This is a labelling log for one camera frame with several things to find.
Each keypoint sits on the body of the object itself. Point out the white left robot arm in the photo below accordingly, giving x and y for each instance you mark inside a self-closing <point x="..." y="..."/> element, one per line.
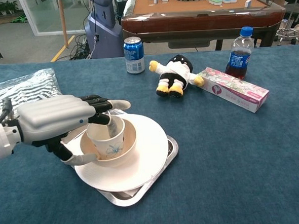
<point x="0" y="144"/>

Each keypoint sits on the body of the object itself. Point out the flower print paper cup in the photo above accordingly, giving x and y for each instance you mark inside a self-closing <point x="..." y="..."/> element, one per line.
<point x="113" y="149"/>

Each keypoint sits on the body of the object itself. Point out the blue soda can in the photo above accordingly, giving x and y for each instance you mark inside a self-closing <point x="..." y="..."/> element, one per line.
<point x="134" y="57"/>

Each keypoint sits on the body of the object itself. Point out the striped cloth in plastic bag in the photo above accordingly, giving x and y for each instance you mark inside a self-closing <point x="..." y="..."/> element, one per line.
<point x="26" y="86"/>

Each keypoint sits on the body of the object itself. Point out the pink floral long box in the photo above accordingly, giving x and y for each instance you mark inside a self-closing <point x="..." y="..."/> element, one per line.
<point x="234" y="90"/>

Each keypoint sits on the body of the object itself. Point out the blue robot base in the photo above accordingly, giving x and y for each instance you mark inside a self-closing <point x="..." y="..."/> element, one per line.
<point x="104" y="31"/>

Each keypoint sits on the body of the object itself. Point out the brown mahjong table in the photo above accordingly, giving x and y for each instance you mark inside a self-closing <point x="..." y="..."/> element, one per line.
<point x="199" y="21"/>

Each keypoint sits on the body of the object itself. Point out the white paper napkin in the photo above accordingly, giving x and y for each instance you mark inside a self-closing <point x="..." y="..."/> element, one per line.
<point x="73" y="139"/>

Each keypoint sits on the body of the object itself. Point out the single blue mahjong tile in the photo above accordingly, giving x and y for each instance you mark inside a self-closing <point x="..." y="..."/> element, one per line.
<point x="247" y="3"/>

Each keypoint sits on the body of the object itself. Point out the black white plush doll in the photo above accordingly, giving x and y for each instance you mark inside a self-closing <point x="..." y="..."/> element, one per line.
<point x="176" y="73"/>

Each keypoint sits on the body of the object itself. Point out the wooden pole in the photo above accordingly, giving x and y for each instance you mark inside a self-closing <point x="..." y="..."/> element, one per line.
<point x="63" y="20"/>

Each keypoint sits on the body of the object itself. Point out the stainless steel tray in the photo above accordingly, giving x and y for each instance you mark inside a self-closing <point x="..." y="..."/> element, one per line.
<point x="120" y="200"/>

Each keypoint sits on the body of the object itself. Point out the cola bottle blue cap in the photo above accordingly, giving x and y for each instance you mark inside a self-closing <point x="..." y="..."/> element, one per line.
<point x="238" y="58"/>

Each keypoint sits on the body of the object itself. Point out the beige bowl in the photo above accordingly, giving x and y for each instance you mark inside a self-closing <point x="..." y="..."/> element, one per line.
<point x="131" y="143"/>

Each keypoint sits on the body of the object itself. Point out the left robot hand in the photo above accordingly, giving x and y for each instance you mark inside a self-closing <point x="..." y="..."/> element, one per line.
<point x="53" y="115"/>

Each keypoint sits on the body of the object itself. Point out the white round plate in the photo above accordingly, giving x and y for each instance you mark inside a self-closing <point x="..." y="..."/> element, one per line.
<point x="150" y="162"/>

